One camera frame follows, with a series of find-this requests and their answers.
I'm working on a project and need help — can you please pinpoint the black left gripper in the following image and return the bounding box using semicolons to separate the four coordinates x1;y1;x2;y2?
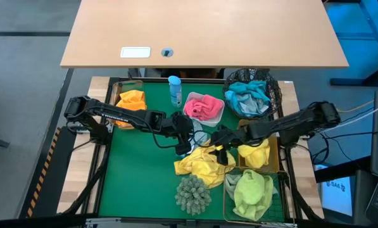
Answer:
171;112;196;156

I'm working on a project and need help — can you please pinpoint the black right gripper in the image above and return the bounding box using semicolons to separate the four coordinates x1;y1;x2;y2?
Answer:
209;124;249;166

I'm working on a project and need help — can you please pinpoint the yellow microfiber towel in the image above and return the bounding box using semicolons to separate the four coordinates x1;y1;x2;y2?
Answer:
237;138;271;169
173;144;237;190

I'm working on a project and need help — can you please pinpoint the light blue microfiber towel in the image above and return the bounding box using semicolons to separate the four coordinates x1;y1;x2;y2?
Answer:
184;121;211;156
237;93;270;117

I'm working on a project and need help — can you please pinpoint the pink microfiber towel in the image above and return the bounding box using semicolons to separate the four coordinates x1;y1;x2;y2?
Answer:
184;94;224;122

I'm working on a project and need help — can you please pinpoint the lime green microfiber towel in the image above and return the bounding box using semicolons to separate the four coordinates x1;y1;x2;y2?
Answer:
232;168;275;222

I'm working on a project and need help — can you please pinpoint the orange microfiber towel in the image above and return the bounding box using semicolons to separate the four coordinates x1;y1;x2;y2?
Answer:
115;100;148;129
121;89;147;105

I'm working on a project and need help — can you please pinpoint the teal microfiber towel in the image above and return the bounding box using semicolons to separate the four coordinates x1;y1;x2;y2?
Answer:
224;80;272;110

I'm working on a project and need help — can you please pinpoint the white plastic bin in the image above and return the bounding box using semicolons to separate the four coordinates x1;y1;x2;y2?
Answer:
182;91;226;128

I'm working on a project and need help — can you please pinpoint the grey-green artificial succulent plant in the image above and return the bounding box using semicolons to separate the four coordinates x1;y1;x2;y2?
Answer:
174;174;213;217

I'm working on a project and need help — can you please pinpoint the yellow plastic bin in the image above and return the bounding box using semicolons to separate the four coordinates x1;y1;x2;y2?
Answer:
237;118;280;174

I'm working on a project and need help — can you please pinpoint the light blue spray bottle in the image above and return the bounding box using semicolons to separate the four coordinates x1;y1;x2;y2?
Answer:
167;75;183;109

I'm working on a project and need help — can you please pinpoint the clear plastic bin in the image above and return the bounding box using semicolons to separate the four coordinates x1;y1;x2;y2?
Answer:
110;79;148;130

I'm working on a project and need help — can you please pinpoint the white rectangular desk plate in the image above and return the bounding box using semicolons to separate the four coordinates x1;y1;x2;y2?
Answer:
120;46;152;59

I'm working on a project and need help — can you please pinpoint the tan wooden desk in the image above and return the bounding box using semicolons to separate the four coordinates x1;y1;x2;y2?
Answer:
60;0;350;69

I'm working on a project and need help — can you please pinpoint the white printed box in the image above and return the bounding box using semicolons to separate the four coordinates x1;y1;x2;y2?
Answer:
320;176;355;217

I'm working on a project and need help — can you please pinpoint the black yellow hazard strip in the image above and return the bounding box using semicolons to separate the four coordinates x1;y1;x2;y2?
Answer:
26;126;62;219

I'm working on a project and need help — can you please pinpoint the copper wire rectangular basket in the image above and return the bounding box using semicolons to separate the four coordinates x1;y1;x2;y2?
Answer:
222;168;296;226

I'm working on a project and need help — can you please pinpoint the dark round wire basket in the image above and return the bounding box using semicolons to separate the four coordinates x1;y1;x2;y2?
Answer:
222;68;283;120

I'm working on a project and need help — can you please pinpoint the black cable bundle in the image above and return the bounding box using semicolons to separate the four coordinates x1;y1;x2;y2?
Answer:
61;139;113;217
283;148;319;220

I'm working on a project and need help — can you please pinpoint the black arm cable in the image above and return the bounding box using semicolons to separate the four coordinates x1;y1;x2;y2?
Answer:
307;128;372;165

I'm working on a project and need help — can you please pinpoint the white cable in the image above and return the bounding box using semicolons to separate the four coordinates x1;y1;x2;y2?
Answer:
321;100;378;134

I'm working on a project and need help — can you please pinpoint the yellow cable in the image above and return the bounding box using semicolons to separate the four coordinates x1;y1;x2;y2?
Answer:
336;100;375;114

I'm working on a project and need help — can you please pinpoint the metal frame stand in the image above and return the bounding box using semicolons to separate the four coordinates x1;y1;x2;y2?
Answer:
329;0;378;88

